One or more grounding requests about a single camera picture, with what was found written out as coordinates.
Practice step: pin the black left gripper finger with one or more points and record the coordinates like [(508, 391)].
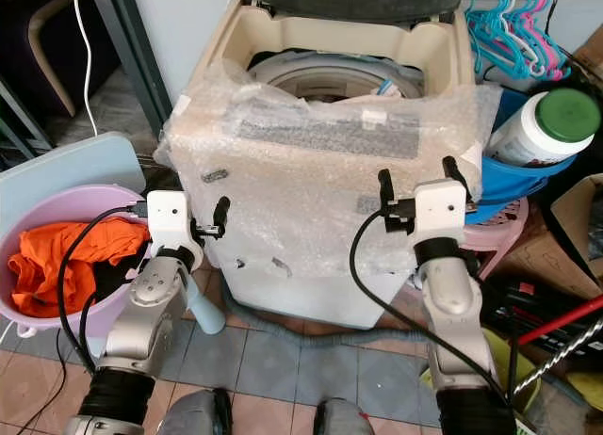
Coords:
[(220, 217), (142, 235)]

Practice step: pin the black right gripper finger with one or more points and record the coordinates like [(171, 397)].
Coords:
[(452, 169), (387, 200)]

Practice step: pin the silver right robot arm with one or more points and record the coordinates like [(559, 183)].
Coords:
[(448, 294)]

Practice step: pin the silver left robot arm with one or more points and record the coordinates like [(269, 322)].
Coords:
[(151, 308)]

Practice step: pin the white top-load washing machine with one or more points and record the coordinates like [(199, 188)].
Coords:
[(301, 218)]

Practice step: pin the black garment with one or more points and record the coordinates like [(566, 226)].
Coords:
[(108, 275)]

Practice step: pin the blue plastic basket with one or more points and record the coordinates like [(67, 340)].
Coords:
[(513, 185)]

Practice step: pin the clear bubble wrap sheet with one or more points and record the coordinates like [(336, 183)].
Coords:
[(292, 171)]

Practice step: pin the pink plastic basin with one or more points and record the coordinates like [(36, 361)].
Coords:
[(57, 201)]

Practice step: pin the white bottle with green lid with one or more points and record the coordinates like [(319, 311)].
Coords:
[(537, 124)]

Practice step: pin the orange garment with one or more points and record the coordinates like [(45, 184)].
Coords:
[(47, 261)]

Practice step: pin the light blue plastic stool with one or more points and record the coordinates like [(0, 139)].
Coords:
[(57, 162)]

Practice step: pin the brown cardboard box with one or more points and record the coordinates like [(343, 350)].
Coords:
[(565, 237)]

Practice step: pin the blue plastic hanger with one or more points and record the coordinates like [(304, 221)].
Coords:
[(490, 30)]

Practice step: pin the black tool case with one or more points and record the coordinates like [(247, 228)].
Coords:
[(528, 303)]

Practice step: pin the pink plastic hanger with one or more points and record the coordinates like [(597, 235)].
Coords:
[(548, 35)]

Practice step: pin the grey left robot leg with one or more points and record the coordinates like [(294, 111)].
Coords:
[(193, 414)]

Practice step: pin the grey robot leg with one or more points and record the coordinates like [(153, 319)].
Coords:
[(349, 418), (193, 414)]

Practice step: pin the red stick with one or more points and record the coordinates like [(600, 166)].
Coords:
[(561, 326)]

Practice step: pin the dark grey washer lid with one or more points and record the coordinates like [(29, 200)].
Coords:
[(349, 0)]

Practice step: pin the grey right robot leg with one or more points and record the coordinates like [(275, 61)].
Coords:
[(349, 418)]

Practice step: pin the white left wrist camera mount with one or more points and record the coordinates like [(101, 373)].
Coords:
[(168, 220)]

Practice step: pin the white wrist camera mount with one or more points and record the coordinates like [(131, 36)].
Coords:
[(168, 220), (440, 209)]

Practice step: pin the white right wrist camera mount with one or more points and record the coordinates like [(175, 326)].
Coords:
[(440, 209)]

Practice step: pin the dark metal post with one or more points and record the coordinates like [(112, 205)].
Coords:
[(132, 58)]

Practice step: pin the dark chair with beige frame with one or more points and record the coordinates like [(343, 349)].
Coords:
[(38, 40)]

